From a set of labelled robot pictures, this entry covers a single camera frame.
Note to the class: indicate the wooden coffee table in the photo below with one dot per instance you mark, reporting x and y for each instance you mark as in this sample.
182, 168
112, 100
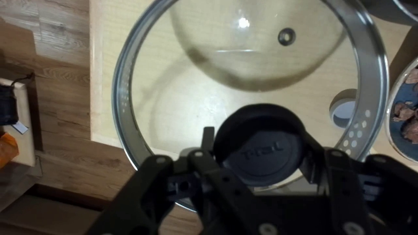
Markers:
24, 125

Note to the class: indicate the glass lid with black knob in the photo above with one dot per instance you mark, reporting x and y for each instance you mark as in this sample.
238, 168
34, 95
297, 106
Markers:
196, 108

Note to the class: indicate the plate with food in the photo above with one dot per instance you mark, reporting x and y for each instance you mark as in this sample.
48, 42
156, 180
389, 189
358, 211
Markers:
393, 138

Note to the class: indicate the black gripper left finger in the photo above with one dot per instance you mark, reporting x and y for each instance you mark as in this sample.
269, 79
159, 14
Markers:
174, 200

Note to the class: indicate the small round metal scoop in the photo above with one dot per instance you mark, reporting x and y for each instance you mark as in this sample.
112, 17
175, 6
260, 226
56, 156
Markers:
344, 111

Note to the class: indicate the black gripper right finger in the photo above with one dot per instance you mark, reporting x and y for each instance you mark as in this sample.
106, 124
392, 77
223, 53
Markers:
357, 200

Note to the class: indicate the brown food pieces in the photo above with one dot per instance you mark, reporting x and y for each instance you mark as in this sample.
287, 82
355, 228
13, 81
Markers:
406, 115

